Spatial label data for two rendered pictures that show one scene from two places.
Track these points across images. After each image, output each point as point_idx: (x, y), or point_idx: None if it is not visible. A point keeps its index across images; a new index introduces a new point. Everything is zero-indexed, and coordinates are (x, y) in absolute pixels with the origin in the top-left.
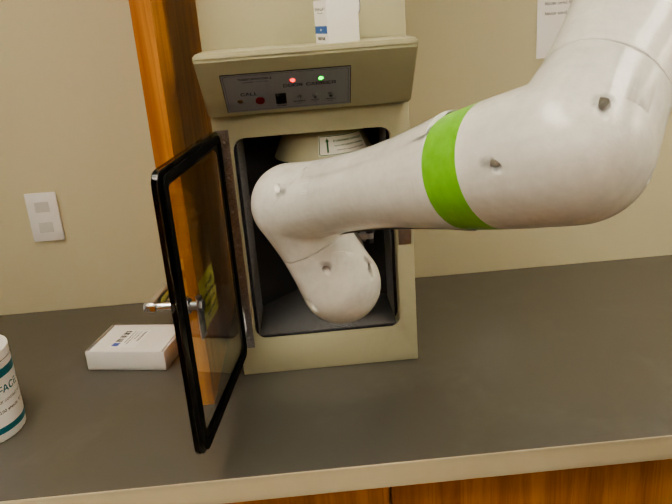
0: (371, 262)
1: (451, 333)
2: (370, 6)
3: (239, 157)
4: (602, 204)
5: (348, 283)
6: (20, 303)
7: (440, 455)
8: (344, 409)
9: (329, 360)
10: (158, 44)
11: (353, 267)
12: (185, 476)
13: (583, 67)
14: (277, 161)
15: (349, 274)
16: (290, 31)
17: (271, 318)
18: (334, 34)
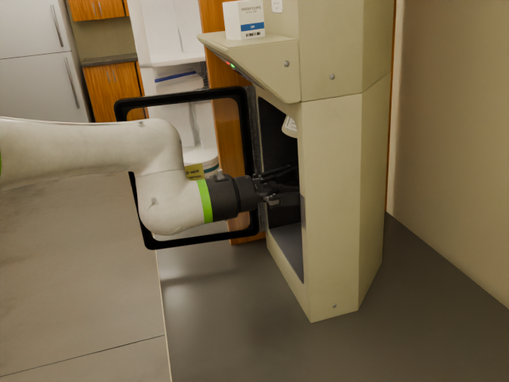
0: (157, 204)
1: (368, 339)
2: (285, 6)
3: (269, 108)
4: None
5: (138, 206)
6: None
7: (171, 354)
8: (228, 298)
9: (285, 275)
10: (209, 23)
11: (142, 198)
12: (162, 257)
13: None
14: None
15: (139, 201)
16: (264, 21)
17: (296, 227)
18: (228, 32)
